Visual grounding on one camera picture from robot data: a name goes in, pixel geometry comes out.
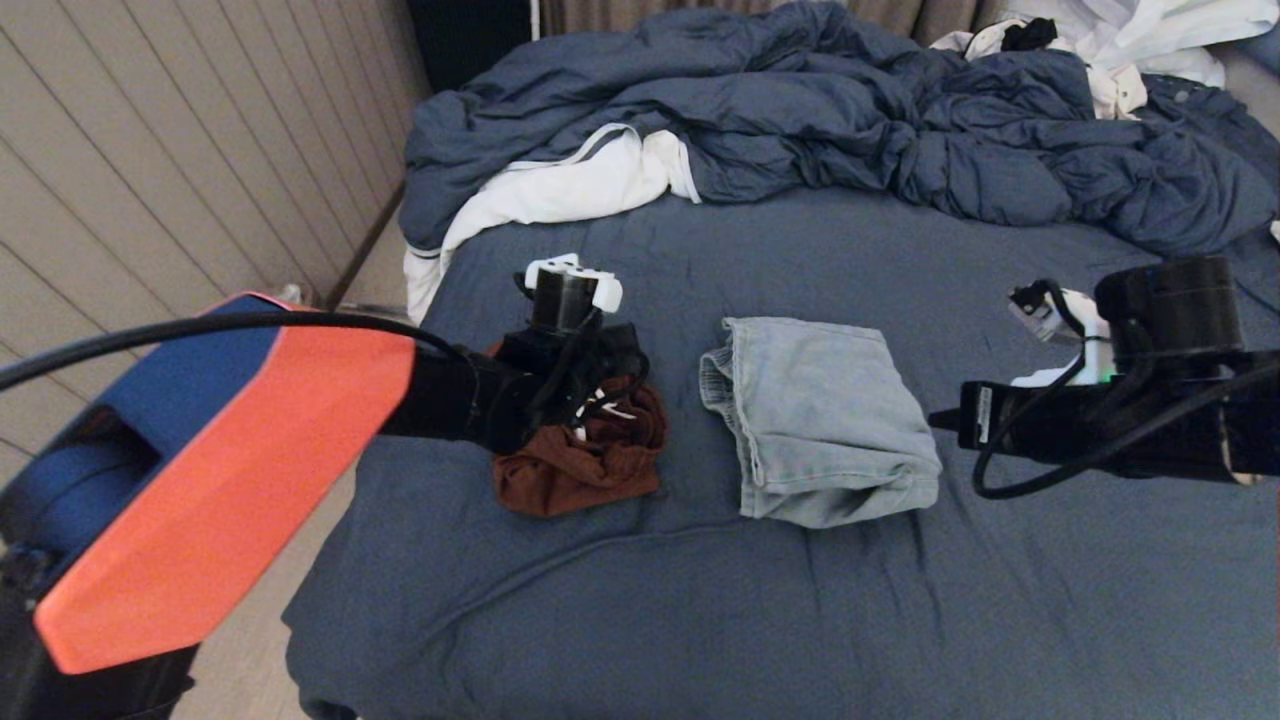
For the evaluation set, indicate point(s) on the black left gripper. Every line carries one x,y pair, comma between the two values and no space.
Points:
560,385

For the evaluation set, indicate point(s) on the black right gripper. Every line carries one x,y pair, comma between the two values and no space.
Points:
1080,425

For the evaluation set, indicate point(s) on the light blue denim shorts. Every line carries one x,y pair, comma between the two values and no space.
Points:
820,430

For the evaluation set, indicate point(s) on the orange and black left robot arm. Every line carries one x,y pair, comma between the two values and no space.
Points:
220,480

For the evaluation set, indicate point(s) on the thin metal rod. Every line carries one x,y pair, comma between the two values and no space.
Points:
380,309

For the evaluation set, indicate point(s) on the bed with blue sheet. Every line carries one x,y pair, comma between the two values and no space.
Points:
700,620

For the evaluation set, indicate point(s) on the dark blue crumpled duvet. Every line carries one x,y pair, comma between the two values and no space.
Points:
800,105

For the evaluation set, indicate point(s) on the dark cabinet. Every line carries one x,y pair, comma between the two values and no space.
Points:
465,40

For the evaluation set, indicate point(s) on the beige curtain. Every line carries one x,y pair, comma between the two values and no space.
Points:
600,12

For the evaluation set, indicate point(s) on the small black garment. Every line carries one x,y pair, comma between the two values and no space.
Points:
1028,36

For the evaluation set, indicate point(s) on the dark blue denim garment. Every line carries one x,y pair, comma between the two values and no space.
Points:
1205,105

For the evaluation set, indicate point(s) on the white crumpled clothing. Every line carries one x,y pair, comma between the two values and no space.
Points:
1140,30

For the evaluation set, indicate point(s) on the blue pillow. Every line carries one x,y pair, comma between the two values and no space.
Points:
1265,48

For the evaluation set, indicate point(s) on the black and white left wrist camera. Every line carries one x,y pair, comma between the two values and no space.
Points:
565,295

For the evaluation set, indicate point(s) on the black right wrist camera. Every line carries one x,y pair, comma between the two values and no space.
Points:
1170,305

